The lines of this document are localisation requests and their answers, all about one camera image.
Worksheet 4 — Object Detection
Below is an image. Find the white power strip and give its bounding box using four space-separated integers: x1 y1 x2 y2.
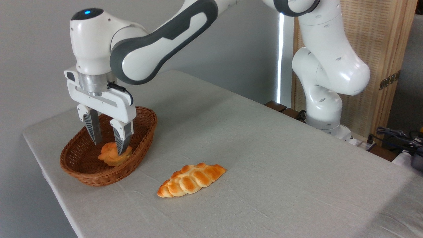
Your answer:
350 138 377 151

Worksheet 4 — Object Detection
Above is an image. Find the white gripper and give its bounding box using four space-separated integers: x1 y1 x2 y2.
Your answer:
64 66 137 155

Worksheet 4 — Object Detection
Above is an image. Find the wooden slatted screen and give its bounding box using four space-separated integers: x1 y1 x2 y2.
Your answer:
292 0 418 139

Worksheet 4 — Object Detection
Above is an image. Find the dark metal screen hinge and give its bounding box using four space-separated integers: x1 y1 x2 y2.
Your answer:
379 70 401 90

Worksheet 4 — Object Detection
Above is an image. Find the grey tablecloth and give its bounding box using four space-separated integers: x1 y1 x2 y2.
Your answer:
22 70 423 238

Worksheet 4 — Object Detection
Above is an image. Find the flower-shaped bread roll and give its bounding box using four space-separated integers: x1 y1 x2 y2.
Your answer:
98 142 133 167

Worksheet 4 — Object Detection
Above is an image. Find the braided bread loaf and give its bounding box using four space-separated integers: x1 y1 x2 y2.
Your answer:
157 162 227 198

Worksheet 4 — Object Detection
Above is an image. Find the black cable bundle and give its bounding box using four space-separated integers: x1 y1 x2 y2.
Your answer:
368 127 423 156

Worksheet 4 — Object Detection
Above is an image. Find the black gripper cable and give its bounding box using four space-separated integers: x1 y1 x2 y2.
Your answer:
107 82 134 106

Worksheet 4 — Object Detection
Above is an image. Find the brown wicker basket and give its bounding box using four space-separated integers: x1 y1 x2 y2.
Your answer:
60 106 158 187

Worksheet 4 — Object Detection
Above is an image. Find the dark wooden block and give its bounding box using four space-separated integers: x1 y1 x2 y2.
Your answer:
264 101 287 113
281 108 307 123

